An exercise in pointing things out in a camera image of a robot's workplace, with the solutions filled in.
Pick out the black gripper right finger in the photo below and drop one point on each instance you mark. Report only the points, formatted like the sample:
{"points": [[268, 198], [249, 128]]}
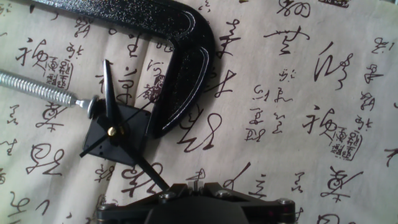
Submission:
{"points": [[270, 211]]}

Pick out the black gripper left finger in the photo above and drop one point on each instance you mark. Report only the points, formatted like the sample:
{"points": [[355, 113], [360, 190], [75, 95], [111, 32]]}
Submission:
{"points": [[124, 211]]}

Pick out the long black minute hand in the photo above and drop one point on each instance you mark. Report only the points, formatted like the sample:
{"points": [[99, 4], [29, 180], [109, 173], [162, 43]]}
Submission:
{"points": [[149, 169]]}

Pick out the thin black second hand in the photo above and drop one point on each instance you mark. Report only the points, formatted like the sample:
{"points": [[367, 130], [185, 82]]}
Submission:
{"points": [[93, 148]]}

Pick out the beige calligraphy print cloth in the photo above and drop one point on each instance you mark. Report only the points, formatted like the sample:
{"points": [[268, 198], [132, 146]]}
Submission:
{"points": [[280, 124]]}

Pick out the short black hour hand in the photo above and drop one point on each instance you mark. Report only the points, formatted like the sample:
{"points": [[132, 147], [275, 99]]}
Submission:
{"points": [[109, 93]]}

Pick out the black C-clamp with silver screw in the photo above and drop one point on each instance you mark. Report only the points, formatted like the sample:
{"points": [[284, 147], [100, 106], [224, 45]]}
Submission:
{"points": [[192, 46]]}

